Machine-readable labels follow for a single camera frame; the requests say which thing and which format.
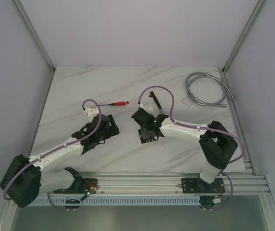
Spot black fuse box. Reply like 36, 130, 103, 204
138, 129, 159, 144

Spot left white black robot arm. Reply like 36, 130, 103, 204
0, 115, 120, 208

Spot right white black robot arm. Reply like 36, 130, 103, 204
132, 108, 238, 192

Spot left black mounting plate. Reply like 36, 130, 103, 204
64, 178, 98, 194

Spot black mounting plate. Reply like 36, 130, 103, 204
64, 178, 98, 194
178, 178, 225, 194

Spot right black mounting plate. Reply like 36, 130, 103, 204
178, 178, 225, 194

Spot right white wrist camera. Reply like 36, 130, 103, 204
138, 103, 153, 114

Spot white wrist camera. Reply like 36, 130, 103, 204
138, 103, 153, 114
84, 107, 99, 120

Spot black handle claw hammer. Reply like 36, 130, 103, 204
150, 91, 164, 114

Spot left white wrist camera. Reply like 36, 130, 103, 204
84, 107, 99, 120

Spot red handle screwdriver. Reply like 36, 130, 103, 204
99, 101, 127, 106

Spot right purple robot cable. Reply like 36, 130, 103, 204
137, 85, 246, 212

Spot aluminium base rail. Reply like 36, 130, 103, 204
80, 172, 270, 196

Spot white slotted cable duct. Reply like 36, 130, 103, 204
30, 195, 200, 206

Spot grey coiled cable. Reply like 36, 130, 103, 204
185, 71, 238, 109

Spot left aluminium frame post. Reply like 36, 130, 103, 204
12, 0, 56, 75

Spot aluminium frame post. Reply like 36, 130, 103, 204
223, 0, 267, 74
12, 0, 56, 75

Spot right aluminium frame post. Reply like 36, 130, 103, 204
223, 0, 267, 74

